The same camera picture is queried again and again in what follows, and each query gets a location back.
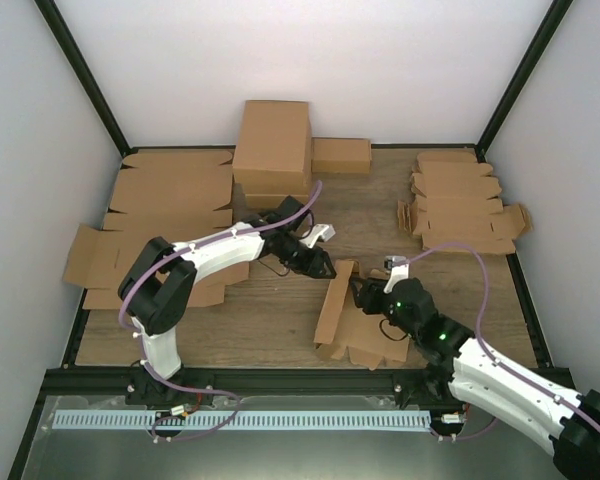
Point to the large flat cardboard blank front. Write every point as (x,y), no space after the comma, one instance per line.
(98,261)

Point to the small folded cardboard box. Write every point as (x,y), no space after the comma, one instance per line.
(341,155)

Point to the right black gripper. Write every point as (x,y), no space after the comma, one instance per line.
(370,294)

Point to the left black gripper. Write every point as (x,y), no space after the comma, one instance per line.
(312,265)

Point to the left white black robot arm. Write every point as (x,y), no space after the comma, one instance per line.
(155,292)

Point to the large flat cardboard blank back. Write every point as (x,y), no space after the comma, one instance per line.
(175,188)

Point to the small cardboard box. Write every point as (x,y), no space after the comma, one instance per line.
(341,155)
(345,331)

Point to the right black frame post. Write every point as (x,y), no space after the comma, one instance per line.
(540,41)

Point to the large folded cardboard box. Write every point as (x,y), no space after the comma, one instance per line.
(273,151)

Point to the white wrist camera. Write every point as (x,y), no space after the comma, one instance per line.
(316,234)
(398,269)

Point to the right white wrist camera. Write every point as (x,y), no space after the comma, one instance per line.
(398,269)

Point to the black aluminium frame rail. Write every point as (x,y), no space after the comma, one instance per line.
(244,382)

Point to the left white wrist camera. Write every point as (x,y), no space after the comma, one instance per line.
(316,234)

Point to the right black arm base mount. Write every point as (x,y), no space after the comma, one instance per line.
(425,389)

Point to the light blue slotted cable duct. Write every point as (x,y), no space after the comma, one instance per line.
(412,421)

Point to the left black frame post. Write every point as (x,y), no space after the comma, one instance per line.
(71,50)

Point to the black frame post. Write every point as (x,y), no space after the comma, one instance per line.
(540,41)
(71,50)

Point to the stack of small cardboard blanks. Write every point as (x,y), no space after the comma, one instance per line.
(457,198)

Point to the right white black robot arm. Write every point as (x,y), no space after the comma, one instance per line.
(562,421)

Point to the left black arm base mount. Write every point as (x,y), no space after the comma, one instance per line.
(143,389)

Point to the large flat cardboard blank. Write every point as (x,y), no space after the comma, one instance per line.
(98,261)
(175,188)

